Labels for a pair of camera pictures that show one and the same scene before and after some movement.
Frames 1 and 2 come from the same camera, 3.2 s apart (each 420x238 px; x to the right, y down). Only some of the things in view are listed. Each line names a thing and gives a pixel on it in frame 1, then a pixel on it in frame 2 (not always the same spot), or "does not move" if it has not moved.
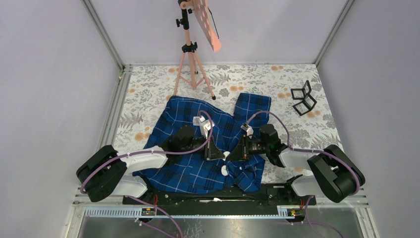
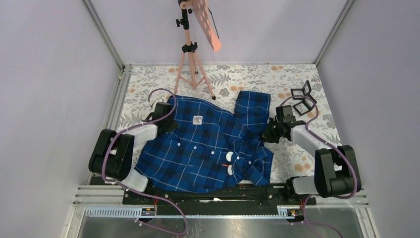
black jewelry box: x=308 y=102 does not move
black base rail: x=276 y=195 does not move
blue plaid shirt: x=189 y=175 does not move
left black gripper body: x=207 y=148 → x=171 y=124
